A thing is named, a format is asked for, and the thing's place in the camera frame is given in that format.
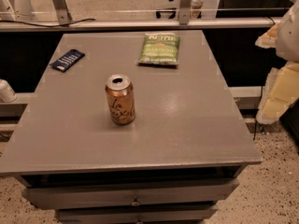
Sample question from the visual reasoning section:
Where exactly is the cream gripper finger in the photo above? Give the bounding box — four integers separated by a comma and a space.
255, 24, 278, 49
256, 62, 299, 124

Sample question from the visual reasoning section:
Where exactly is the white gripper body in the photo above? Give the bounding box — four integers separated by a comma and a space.
276, 1, 299, 63

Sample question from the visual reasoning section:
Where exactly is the orange LaCroix soda can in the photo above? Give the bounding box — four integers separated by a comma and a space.
105, 74, 135, 125

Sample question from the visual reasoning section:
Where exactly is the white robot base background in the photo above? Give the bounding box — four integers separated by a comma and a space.
0, 0, 35, 21

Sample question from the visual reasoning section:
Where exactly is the green chip bag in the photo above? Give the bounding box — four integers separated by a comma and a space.
138, 33, 180, 65

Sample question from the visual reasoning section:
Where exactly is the grey drawer cabinet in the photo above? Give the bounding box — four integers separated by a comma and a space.
0, 31, 261, 224

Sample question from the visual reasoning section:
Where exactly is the lower grey drawer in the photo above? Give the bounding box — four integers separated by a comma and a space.
57, 204, 217, 224

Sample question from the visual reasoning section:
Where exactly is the grey drawer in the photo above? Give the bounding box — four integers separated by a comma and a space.
22, 178, 239, 210
57, 204, 217, 224

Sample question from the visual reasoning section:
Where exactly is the dark blue snack packet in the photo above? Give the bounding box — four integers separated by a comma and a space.
50, 49, 85, 73

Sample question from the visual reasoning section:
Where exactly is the upper grey drawer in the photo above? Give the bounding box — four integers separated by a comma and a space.
22, 178, 239, 210

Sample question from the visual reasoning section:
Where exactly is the white cylinder at left edge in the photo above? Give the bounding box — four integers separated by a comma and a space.
0, 79, 17, 103

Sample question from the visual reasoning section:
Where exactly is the black cable on rail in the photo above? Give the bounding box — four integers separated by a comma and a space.
0, 17, 97, 28

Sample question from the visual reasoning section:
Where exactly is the metal frame rail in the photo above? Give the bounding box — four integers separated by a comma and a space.
0, 0, 299, 33

